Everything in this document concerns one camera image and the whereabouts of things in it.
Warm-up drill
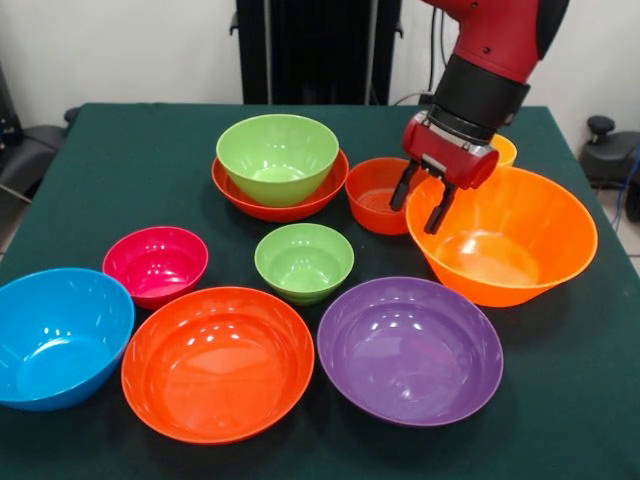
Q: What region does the blue cable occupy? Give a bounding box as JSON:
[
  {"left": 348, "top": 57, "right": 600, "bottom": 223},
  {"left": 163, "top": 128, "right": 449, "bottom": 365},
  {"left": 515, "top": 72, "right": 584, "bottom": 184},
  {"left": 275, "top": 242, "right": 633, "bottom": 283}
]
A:
[{"left": 609, "top": 144, "right": 640, "bottom": 221}]

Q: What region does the blue bowl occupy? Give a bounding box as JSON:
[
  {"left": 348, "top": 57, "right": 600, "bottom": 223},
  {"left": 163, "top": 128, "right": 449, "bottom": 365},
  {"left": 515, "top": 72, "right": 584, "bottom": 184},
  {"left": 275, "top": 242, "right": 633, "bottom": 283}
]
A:
[{"left": 0, "top": 267, "right": 136, "bottom": 413}]

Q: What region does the large green bowl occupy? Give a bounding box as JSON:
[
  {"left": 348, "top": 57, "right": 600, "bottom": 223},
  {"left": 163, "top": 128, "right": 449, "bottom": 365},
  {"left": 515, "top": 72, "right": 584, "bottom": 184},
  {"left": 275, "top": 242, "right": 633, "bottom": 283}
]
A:
[{"left": 215, "top": 113, "right": 341, "bottom": 208}]

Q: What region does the purple bowl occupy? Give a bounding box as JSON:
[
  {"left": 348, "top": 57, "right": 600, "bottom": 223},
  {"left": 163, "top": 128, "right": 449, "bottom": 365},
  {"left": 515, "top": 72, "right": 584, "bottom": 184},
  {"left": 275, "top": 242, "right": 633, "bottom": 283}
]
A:
[{"left": 316, "top": 276, "right": 505, "bottom": 427}]

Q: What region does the large orange bowl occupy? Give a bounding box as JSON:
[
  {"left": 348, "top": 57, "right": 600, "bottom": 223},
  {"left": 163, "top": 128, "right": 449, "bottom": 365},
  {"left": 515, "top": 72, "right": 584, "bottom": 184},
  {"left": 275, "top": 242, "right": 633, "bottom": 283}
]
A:
[{"left": 405, "top": 165, "right": 600, "bottom": 309}]

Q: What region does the black device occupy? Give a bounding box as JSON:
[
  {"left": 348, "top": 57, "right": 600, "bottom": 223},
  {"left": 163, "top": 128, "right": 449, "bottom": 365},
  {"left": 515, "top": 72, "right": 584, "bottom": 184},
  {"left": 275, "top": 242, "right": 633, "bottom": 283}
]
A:
[{"left": 0, "top": 62, "right": 24, "bottom": 149}]

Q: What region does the dark green table cloth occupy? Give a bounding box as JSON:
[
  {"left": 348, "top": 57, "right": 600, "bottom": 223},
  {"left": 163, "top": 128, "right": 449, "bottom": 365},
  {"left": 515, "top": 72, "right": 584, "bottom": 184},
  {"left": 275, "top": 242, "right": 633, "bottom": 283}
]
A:
[{"left": 0, "top": 102, "right": 640, "bottom": 480}]

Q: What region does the pink bowl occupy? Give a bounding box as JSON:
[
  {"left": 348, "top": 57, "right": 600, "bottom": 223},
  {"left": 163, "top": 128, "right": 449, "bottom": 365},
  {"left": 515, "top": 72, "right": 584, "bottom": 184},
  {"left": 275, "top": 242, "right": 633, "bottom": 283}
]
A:
[{"left": 102, "top": 225, "right": 210, "bottom": 312}]

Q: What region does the large red bowl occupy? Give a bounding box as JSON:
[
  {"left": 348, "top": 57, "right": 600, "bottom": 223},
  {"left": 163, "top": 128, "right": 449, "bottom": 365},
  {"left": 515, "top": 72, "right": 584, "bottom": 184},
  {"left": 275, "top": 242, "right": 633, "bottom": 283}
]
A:
[
  {"left": 211, "top": 148, "right": 350, "bottom": 224},
  {"left": 120, "top": 286, "right": 316, "bottom": 446}
]

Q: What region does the small green bowl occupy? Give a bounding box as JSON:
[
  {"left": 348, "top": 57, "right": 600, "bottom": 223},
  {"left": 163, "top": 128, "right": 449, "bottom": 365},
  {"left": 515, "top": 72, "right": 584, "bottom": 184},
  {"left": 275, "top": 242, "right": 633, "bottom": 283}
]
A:
[{"left": 253, "top": 222, "right": 356, "bottom": 307}]

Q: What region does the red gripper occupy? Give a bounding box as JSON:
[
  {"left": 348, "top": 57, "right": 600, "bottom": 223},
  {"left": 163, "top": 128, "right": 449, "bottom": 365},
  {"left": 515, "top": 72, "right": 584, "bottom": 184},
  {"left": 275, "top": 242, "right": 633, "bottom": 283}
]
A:
[{"left": 388, "top": 111, "right": 501, "bottom": 236}]

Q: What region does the small red bowl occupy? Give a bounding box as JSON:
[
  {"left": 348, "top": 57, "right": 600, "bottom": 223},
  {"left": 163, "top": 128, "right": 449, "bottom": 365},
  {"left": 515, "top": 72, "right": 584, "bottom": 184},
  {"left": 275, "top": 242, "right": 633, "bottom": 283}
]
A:
[{"left": 344, "top": 157, "right": 432, "bottom": 237}]

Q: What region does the yellow cup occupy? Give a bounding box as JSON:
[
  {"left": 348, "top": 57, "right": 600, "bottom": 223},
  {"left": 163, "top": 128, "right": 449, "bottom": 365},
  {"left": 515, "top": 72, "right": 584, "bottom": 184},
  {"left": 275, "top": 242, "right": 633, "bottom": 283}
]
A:
[{"left": 489, "top": 133, "right": 518, "bottom": 169}]

